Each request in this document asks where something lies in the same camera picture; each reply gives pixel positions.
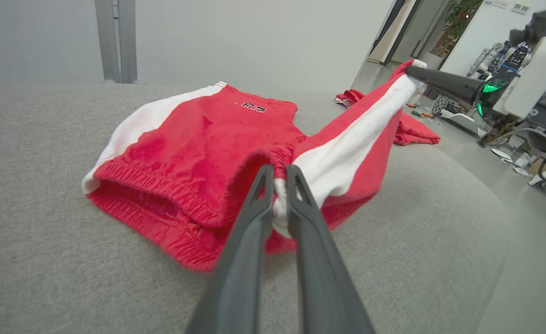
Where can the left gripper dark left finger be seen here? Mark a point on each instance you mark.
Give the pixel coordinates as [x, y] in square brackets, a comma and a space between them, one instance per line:
[240, 260]

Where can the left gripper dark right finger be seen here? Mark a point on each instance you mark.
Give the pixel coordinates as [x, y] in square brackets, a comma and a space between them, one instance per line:
[319, 269]

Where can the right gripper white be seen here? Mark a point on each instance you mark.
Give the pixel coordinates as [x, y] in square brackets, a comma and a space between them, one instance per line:
[532, 79]

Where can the red basketball jersey black numbers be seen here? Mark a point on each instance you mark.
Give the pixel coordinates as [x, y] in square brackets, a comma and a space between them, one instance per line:
[414, 132]

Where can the red shorts white side stripes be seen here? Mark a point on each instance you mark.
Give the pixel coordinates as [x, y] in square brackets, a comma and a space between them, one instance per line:
[194, 139]

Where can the white spare robot arm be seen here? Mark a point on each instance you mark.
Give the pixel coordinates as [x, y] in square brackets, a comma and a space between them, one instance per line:
[484, 58]

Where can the white machine base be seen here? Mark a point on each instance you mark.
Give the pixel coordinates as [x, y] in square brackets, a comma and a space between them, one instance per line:
[460, 120]

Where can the green potted plant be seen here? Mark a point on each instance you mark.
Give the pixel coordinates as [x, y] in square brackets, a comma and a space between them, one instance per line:
[463, 14]

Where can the dark door frame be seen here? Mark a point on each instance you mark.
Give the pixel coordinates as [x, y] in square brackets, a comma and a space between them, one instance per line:
[389, 28]

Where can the white wall switch panel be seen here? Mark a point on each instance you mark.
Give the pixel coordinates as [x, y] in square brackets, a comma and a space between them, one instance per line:
[521, 8]

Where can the grey partition post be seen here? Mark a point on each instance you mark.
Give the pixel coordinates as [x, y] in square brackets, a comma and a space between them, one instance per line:
[107, 41]

